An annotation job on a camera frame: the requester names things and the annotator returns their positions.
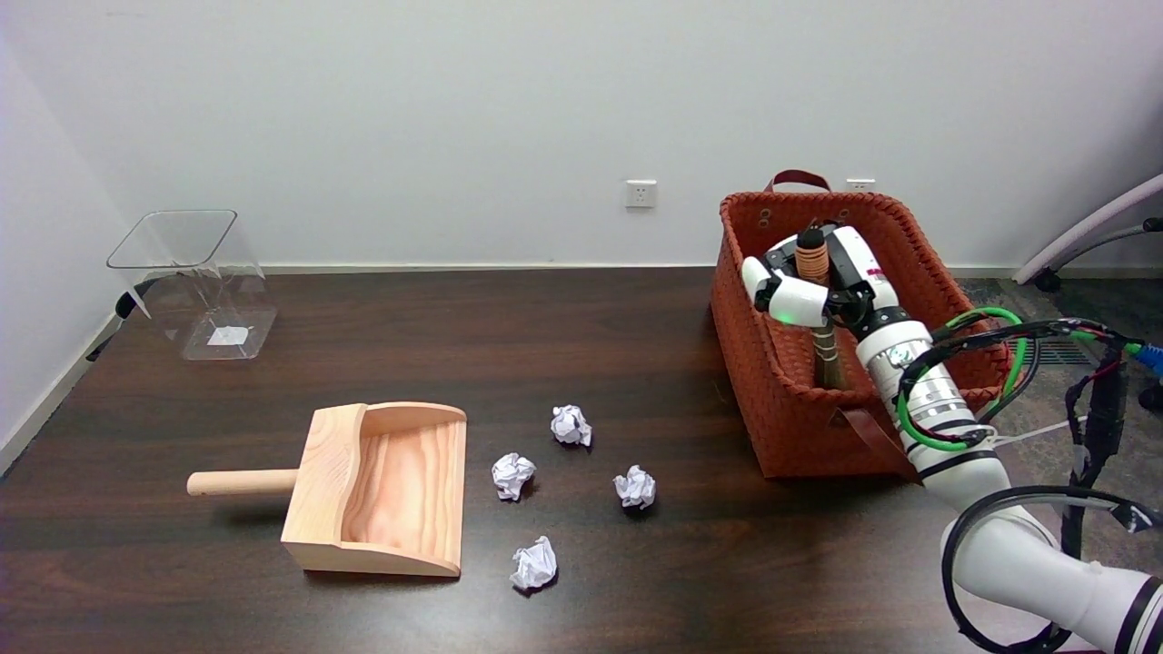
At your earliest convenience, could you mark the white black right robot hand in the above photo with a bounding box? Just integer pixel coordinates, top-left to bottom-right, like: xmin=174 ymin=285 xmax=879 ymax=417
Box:
xmin=741 ymin=224 xmax=910 ymax=339

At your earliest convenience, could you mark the small broom with handle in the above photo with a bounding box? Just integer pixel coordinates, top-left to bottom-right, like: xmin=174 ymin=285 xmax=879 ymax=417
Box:
xmin=795 ymin=227 xmax=842 ymax=390

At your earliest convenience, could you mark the metal floor vent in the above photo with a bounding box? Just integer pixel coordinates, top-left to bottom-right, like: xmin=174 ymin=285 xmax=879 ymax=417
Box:
xmin=1018 ymin=338 xmax=1093 ymax=366

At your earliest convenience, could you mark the grey office chair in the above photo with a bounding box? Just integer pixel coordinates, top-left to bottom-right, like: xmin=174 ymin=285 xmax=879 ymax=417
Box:
xmin=1012 ymin=173 xmax=1163 ymax=293

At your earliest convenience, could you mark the crumpled white paper ball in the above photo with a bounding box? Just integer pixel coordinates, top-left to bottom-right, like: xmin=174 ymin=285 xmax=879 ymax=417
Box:
xmin=509 ymin=535 xmax=559 ymax=592
xmin=612 ymin=465 xmax=657 ymax=510
xmin=551 ymin=405 xmax=593 ymax=448
xmin=492 ymin=452 xmax=537 ymax=502

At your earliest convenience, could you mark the wooden dustpan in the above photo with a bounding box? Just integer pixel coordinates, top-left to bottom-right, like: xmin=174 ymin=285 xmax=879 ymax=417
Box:
xmin=187 ymin=401 xmax=468 ymax=579

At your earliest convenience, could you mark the clear plastic bin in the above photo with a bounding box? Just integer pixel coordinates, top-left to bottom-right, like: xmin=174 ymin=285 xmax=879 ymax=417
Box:
xmin=105 ymin=210 xmax=279 ymax=362

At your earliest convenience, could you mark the green robot cable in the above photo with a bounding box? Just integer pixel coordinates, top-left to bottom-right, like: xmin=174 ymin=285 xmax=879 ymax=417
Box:
xmin=895 ymin=307 xmax=1033 ymax=453

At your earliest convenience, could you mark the orange woven basket with straps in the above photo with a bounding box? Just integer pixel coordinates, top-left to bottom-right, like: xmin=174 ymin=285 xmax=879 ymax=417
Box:
xmin=711 ymin=169 xmax=1015 ymax=482

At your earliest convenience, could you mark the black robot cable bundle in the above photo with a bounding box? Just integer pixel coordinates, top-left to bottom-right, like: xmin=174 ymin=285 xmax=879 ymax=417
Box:
xmin=927 ymin=317 xmax=1148 ymax=560

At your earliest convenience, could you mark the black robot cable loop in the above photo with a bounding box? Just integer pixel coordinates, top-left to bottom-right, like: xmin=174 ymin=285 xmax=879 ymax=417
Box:
xmin=940 ymin=485 xmax=1163 ymax=654

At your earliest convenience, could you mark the black cable by wall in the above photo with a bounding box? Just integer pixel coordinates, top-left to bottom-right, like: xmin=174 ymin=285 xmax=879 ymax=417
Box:
xmin=86 ymin=289 xmax=154 ymax=362

